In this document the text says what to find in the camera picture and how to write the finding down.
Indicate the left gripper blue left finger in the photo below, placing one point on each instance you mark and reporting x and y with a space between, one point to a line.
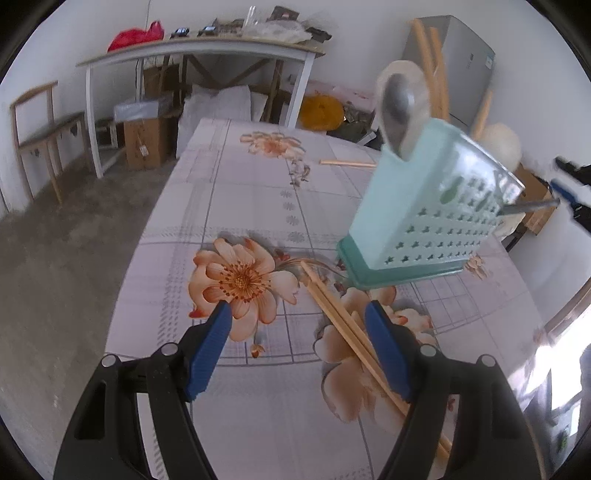
203 345

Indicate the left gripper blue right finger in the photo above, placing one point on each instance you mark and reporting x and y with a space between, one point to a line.
393 345

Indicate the stainless steel spoon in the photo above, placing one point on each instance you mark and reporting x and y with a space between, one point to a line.
398 103
527 207

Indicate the white plastic ladle spoon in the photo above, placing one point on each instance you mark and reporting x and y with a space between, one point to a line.
503 144

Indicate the mint green utensil caddy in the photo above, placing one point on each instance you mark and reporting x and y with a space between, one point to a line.
424 216

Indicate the white plastic soup spoon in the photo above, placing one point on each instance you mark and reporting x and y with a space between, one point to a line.
421 112

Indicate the floral plaid tablecloth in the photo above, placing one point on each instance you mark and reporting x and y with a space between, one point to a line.
259 188

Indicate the silver refrigerator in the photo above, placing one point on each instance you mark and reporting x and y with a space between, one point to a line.
469 64

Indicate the white sack under table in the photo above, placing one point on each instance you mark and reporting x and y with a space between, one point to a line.
230 103

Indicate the wooden chair dark seat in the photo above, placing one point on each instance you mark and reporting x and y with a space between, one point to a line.
44 141

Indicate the white side table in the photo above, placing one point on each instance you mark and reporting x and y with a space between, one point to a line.
228 45

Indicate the red plastic bag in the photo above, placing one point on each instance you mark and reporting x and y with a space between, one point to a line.
135 36

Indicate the white plastic bag on table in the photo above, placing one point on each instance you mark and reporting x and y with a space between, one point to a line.
286 31

